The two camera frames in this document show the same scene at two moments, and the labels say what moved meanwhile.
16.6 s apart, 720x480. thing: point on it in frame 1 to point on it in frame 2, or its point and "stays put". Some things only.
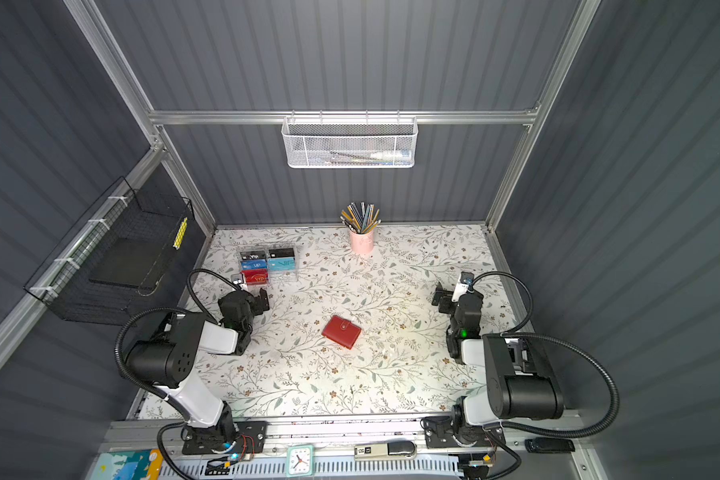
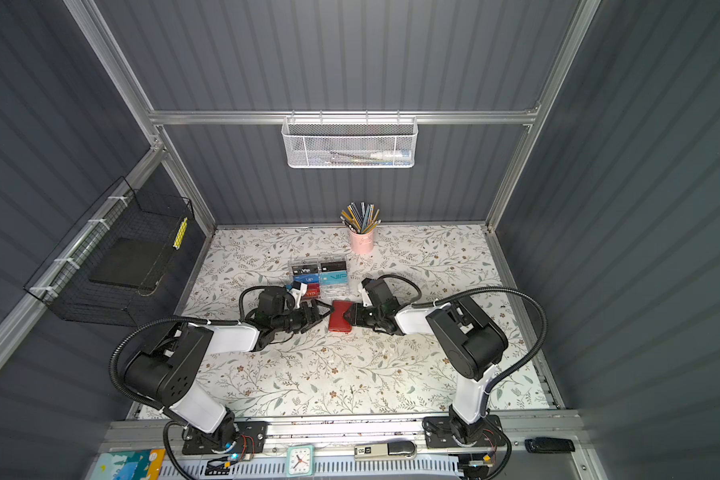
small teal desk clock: x=300 y=461 stays put
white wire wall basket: x=350 y=142 stays put
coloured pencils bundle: x=360 y=220 stays put
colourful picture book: x=129 y=465 stays put
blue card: x=254 y=264 to x=306 y=278
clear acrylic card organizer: x=256 y=265 to x=326 y=278
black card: x=282 y=252 to x=333 y=266
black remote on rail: x=549 y=445 stays put
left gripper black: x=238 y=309 to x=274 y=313
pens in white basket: x=400 y=157 stays put
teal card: x=282 y=264 to x=337 y=277
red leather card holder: x=341 y=331 to x=337 y=322
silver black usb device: x=393 y=450 stays put
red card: x=256 y=276 to x=313 y=290
